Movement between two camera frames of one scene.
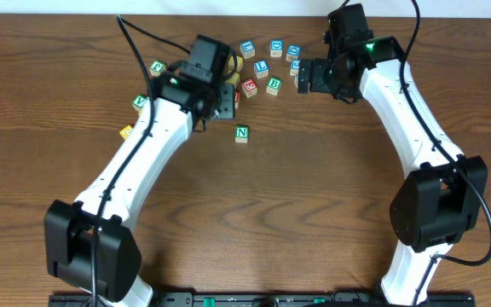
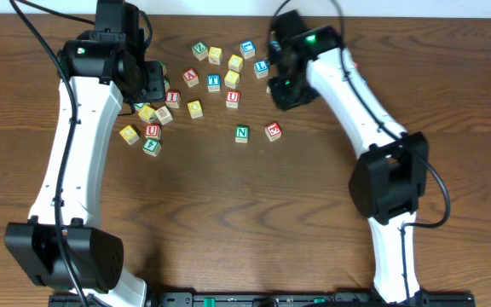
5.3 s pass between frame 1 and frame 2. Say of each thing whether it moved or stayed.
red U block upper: stayed
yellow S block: stayed
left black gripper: moved
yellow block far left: stayed
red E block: moved
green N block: stayed
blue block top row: stayed
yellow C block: stayed
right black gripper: moved
